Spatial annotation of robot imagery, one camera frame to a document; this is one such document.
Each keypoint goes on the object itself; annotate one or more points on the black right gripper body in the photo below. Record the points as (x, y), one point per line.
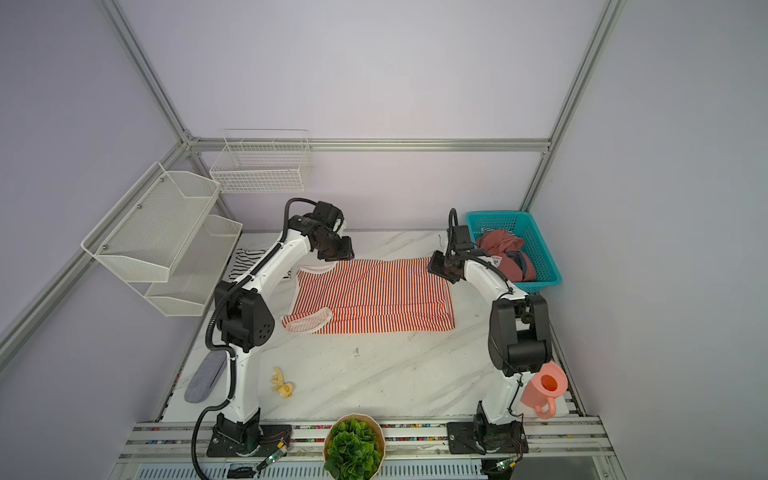
(441, 265)

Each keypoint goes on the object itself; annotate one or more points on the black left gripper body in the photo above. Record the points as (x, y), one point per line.
(335, 249)

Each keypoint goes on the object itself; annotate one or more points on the red white striped tank top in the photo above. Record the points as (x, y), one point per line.
(370, 297)

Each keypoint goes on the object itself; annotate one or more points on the black white striped tank top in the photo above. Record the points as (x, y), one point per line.
(243, 259)

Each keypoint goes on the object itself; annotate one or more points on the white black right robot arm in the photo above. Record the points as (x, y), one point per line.
(518, 341)

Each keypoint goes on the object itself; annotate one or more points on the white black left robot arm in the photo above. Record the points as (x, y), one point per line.
(242, 322)

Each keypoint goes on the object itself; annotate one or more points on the dusty red tank top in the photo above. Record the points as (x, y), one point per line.
(505, 250)

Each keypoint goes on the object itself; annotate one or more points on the teal plastic basket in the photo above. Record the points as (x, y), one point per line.
(522, 225)

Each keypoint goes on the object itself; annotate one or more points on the yellow banana peel toy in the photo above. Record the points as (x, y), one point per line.
(279, 385)

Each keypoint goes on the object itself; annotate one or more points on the pink watering can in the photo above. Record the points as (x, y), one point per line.
(544, 388)

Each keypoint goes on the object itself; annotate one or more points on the white mesh two-tier shelf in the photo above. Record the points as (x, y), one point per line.
(165, 242)

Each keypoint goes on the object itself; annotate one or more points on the green plant in pot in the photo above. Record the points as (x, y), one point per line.
(354, 449)

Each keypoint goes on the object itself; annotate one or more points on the white wire wall basket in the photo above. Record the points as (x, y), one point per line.
(264, 161)

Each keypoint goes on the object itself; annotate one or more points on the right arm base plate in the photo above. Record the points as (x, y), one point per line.
(486, 439)

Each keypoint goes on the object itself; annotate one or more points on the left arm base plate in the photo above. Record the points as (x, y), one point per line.
(261, 441)

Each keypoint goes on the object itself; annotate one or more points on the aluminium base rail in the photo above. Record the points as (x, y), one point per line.
(415, 449)

